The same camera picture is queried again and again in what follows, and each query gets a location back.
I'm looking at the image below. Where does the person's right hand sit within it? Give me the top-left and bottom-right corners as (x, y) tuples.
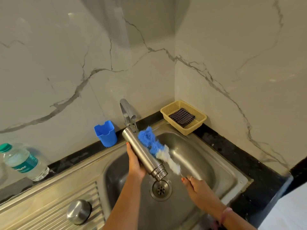
(181, 175), (227, 221)

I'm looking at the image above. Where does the person's left hand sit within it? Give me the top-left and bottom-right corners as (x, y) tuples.
(126, 142), (148, 181)

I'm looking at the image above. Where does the stainless steel flask body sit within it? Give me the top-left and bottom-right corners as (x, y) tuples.
(122, 126), (168, 182)

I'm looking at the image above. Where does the blue white bottle brush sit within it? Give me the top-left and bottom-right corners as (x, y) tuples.
(137, 126), (200, 181)

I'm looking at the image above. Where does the steel cup cap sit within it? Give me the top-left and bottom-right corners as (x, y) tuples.
(67, 199), (92, 226)

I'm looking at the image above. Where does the person's left forearm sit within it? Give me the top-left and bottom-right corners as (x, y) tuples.
(102, 176), (142, 230)

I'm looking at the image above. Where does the clear plastic water bottle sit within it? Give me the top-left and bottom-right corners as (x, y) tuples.
(0, 143), (50, 182)

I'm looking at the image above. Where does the stainless steel sink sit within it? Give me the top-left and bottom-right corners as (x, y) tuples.
(0, 119), (254, 230)

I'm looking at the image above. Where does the blue plastic brush holder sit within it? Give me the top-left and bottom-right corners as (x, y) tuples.
(94, 120), (118, 148)

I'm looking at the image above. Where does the chrome faucet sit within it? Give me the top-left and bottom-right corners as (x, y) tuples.
(119, 98), (141, 132)

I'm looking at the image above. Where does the yellow plastic basket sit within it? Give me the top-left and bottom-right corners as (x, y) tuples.
(160, 100), (208, 136)

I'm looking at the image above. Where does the dark checked cloth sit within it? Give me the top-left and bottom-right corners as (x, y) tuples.
(168, 108), (196, 128)

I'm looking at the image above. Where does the pink thread bracelet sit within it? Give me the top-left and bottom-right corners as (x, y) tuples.
(212, 207), (233, 229)

